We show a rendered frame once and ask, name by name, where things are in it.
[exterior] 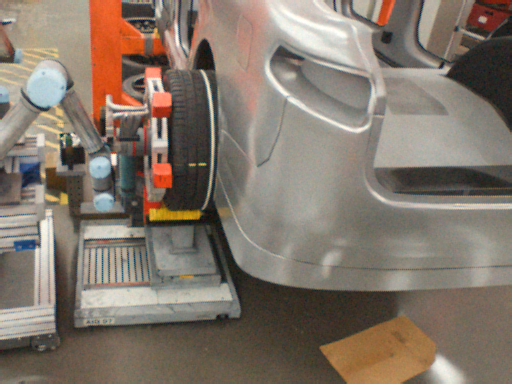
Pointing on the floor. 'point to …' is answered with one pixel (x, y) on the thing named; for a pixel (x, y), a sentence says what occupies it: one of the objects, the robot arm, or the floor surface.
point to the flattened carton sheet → (382, 353)
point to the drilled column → (75, 194)
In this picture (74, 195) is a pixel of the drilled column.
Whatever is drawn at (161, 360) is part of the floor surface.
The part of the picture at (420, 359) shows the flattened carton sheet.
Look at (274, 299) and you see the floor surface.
